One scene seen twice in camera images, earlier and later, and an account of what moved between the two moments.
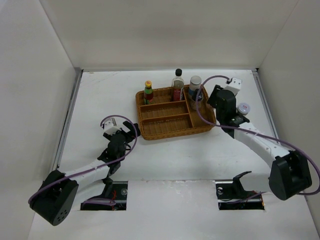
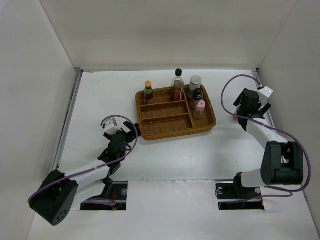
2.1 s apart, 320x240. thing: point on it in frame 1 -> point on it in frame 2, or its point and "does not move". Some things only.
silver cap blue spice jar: [195, 83] does not move
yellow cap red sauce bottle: [148, 95] does not move
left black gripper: [129, 138] does not move
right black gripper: [213, 97] -> [264, 109]
